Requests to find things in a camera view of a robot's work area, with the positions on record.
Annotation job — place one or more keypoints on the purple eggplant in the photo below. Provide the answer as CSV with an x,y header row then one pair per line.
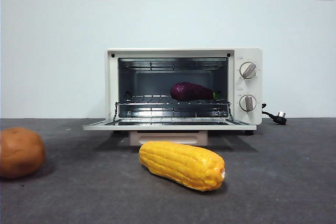
x,y
189,92

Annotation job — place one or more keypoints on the white Toshiba toaster oven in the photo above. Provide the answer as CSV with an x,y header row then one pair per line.
x,y
249,87

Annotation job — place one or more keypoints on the smaller beige oven knob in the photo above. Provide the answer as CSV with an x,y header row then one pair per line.
x,y
248,102

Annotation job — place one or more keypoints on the brown potato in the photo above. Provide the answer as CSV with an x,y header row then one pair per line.
x,y
21,153

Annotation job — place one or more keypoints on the larger beige oven knob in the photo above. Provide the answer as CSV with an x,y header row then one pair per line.
x,y
248,70

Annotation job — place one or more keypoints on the yellow corn cob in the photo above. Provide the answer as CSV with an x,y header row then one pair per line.
x,y
181,165

